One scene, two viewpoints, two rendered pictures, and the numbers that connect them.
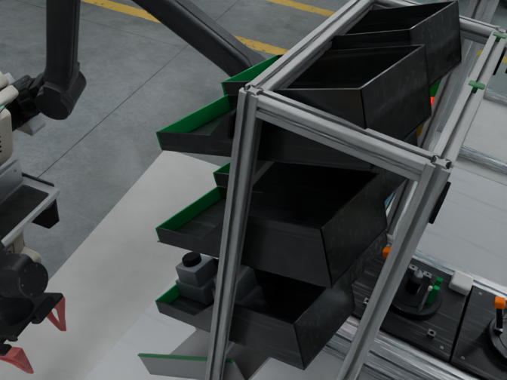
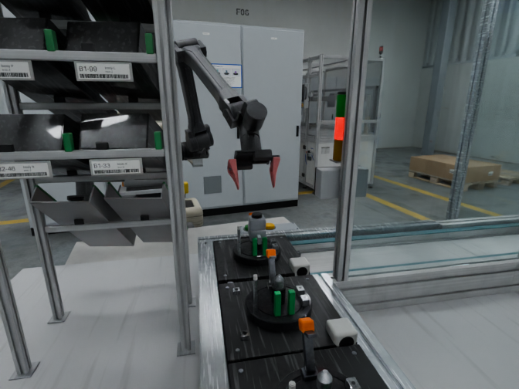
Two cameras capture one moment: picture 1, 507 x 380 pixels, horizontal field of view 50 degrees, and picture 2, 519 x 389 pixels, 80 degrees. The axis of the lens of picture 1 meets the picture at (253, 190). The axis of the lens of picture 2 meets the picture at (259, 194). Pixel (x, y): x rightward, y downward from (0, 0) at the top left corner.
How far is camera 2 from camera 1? 109 cm
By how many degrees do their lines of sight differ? 54
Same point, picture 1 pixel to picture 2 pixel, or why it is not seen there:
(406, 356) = (205, 336)
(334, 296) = (40, 125)
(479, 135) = not seen: outside the picture
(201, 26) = (204, 72)
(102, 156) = not seen: hidden behind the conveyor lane
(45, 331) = not seen: hidden behind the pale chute
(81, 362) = (113, 257)
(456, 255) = (429, 357)
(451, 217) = (473, 333)
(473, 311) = (319, 356)
